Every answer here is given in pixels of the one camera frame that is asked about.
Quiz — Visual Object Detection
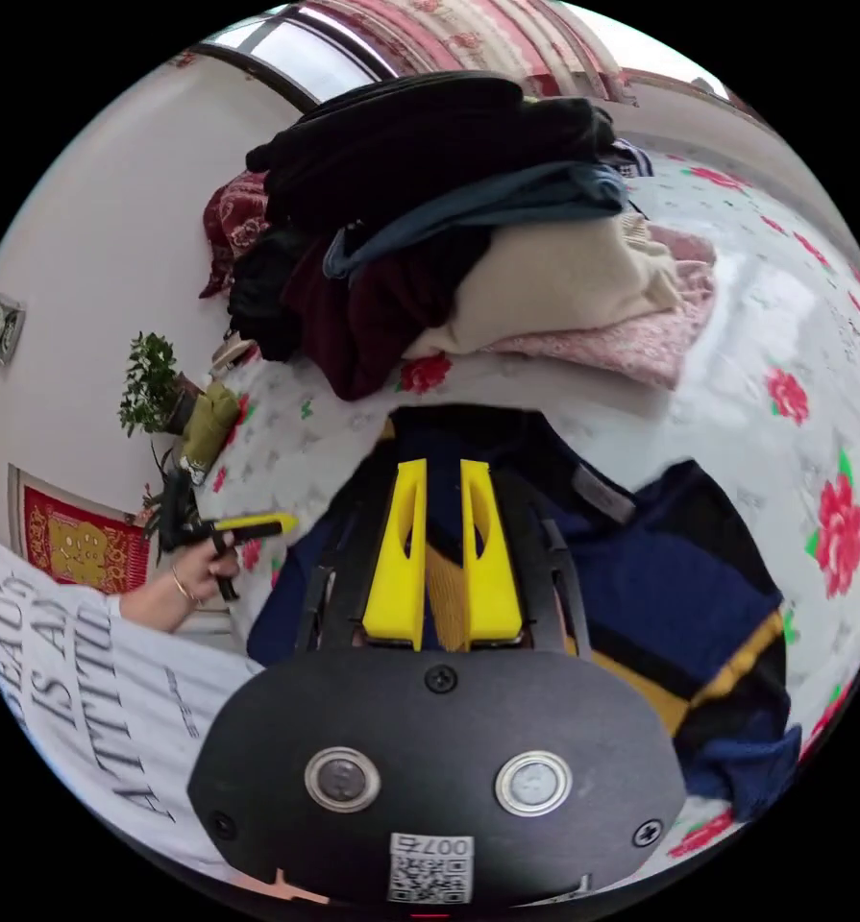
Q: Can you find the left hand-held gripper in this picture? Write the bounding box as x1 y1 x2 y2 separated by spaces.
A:
158 512 301 603

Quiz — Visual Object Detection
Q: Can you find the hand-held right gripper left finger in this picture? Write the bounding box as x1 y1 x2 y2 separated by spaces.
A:
362 458 429 651

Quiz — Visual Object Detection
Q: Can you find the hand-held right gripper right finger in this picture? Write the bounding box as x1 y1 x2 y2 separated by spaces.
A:
460 458 526 647

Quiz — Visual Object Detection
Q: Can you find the dark blue long sleeve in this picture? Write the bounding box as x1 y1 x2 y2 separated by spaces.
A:
245 405 805 824

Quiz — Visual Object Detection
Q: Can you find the person's left forearm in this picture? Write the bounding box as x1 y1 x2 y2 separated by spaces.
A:
117 570 190 637

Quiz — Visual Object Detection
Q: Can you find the person's left hand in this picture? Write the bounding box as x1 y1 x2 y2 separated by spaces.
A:
172 537 242 611

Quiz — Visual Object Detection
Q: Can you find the green potted plant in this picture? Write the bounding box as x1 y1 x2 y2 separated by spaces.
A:
117 330 204 439

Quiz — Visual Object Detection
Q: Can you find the person's body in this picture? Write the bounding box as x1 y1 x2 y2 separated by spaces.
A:
0 522 266 884

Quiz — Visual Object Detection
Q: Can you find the dark red patterned pillow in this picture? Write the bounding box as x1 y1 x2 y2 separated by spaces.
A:
198 171 272 301

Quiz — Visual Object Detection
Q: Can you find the pile of clothes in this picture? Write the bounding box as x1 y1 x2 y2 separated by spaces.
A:
227 71 719 402

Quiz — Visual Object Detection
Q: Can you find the bed with floral sheet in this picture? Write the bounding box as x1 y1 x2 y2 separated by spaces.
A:
206 140 860 862

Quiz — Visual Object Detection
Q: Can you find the window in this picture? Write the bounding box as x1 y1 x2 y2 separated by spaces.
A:
187 12 405 113

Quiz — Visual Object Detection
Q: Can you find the pink floral curtain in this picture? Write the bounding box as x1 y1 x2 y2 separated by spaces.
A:
303 0 644 108

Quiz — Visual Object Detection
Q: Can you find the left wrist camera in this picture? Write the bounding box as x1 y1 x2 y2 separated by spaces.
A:
162 466 197 536

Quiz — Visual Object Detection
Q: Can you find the red framed wall picture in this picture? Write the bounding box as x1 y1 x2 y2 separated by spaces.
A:
8 463 154 595

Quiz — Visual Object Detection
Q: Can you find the wall clock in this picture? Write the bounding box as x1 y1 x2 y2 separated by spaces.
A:
0 291 28 370

